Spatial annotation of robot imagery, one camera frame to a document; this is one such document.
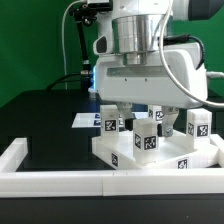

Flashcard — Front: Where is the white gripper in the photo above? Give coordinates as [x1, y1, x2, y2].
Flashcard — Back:
[95, 43, 208, 137]

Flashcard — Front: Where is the white square tabletop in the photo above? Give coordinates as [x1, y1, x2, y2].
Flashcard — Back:
[92, 131, 224, 170]

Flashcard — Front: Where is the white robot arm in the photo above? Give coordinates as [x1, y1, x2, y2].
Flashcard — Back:
[73, 0, 224, 137]

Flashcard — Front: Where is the white marker sheet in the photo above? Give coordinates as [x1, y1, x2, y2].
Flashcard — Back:
[72, 112, 148, 128]

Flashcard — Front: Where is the white U-shaped fence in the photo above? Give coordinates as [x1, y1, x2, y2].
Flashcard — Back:
[0, 138, 224, 198]

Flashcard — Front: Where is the white cable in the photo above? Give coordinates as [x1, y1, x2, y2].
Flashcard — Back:
[61, 0, 224, 110]

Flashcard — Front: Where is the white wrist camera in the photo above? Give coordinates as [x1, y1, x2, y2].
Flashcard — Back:
[93, 35, 114, 55]

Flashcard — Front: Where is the black cable bundle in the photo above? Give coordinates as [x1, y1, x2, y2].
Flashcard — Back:
[45, 6, 93, 92]

